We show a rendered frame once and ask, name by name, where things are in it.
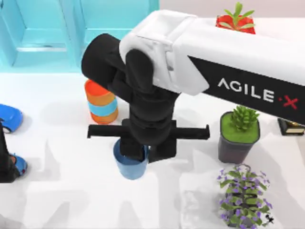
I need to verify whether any blue cup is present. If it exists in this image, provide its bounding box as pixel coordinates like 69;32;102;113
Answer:
112;139;150;180

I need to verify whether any purple flowering plant in pot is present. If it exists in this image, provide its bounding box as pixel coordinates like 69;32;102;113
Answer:
216;164;275;228

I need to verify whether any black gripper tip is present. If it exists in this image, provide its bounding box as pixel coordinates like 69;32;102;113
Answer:
0;118;20;184

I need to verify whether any blue toy car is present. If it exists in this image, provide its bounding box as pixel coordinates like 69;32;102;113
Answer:
0;103;29;177

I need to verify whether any red pot with green plant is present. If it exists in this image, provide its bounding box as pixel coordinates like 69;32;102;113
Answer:
215;1;256;35

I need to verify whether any black and gold trophy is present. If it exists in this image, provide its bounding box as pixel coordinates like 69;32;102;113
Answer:
277;117;305;137

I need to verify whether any light blue rack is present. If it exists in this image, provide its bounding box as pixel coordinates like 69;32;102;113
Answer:
0;0;160;73

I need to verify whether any orange and blue ring stack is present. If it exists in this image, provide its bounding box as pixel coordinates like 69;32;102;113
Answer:
85;79;119;125

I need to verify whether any grey pot with green succulent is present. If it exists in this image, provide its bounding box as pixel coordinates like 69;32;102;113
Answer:
217;104;261;164

